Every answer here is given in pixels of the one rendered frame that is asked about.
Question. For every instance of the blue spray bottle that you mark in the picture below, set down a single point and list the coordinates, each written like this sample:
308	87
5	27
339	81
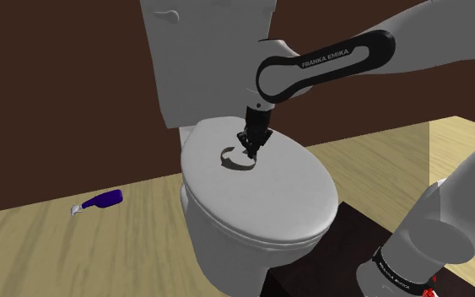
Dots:
105	199

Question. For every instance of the grey toilet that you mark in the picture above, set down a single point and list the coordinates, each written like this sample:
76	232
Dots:
261	197

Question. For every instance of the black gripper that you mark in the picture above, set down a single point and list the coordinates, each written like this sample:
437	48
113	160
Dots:
257	123

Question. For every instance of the dark robot stand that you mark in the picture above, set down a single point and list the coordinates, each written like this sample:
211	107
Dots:
344	251

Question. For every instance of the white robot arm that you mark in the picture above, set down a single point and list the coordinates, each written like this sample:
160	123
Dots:
426	230

